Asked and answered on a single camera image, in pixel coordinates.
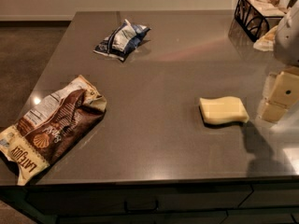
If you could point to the black drawer handle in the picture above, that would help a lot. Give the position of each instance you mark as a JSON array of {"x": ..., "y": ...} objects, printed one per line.
[{"x": 141, "y": 205}]

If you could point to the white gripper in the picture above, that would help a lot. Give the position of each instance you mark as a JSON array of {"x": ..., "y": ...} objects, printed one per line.
[{"x": 288, "y": 39}]

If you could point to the brown chip bag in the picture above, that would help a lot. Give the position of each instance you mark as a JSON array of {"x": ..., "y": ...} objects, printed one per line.
[{"x": 48, "y": 130}]

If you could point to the yellow sponge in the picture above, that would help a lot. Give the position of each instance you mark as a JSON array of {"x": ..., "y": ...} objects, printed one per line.
[{"x": 223, "y": 110}]

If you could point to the blue chip bag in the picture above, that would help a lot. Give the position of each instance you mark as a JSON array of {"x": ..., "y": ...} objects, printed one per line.
[{"x": 124, "y": 40}]

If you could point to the cream packet beside basket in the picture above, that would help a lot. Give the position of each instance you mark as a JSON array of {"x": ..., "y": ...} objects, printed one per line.
[{"x": 266, "y": 42}]

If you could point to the black wire basket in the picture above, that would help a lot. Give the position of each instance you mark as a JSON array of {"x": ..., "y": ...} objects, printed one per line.
[{"x": 257, "y": 17}]

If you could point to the dark cabinet drawer front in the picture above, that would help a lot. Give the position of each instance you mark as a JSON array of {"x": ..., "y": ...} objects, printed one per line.
[{"x": 125, "y": 200}]

